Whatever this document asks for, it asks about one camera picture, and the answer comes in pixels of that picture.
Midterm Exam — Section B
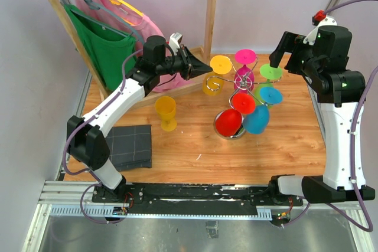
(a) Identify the yellow wine glass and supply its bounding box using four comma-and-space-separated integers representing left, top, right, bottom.
155, 96, 177, 132
202, 55, 232, 96

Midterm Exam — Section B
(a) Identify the chrome wine glass rack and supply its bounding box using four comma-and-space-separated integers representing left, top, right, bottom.
203, 50, 283, 140

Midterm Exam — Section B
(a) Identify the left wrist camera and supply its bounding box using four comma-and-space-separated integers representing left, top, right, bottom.
168, 32, 183, 54

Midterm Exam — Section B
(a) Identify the green tank top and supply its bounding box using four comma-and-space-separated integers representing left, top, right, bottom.
64, 5, 136, 91

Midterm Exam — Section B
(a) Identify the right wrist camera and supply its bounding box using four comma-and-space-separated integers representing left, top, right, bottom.
303, 16, 337, 45

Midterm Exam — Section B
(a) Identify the magenta wine glass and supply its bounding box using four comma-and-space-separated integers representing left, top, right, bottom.
233, 49, 257, 93

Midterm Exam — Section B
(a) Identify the red wine glass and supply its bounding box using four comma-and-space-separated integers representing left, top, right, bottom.
214, 92, 256, 139

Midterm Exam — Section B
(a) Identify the wooden clothes rack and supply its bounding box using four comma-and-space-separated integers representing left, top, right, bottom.
48, 0, 217, 109

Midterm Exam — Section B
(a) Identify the green wine glass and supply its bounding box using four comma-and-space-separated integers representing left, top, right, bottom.
253, 64, 283, 108

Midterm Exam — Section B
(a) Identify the blue wine glass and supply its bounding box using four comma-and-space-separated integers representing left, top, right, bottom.
243, 86, 283, 135

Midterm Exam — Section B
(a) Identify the grey cable duct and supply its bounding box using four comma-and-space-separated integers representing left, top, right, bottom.
50, 205, 272, 221

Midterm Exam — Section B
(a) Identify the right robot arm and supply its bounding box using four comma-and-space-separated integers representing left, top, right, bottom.
267, 25, 375, 205

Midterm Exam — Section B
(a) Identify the grey clothes hanger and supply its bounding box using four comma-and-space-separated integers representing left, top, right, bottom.
74, 0, 145, 45

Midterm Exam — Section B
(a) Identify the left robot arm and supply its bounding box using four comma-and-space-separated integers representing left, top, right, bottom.
63, 35, 213, 202

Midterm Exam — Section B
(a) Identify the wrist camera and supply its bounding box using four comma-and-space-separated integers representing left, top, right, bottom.
168, 32, 183, 54
303, 16, 337, 45

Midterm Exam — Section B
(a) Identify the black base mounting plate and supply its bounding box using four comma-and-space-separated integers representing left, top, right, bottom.
92, 183, 303, 212

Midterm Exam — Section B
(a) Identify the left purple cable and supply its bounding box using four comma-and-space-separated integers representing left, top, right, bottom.
61, 50, 145, 225

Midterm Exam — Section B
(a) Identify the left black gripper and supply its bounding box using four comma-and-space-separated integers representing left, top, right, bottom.
157, 44, 213, 81

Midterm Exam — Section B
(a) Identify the dark grey folded cloth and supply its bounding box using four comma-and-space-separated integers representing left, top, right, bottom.
106, 125, 152, 172

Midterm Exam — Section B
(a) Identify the pink t-shirt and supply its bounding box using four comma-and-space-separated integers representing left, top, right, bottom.
73, 0, 190, 93

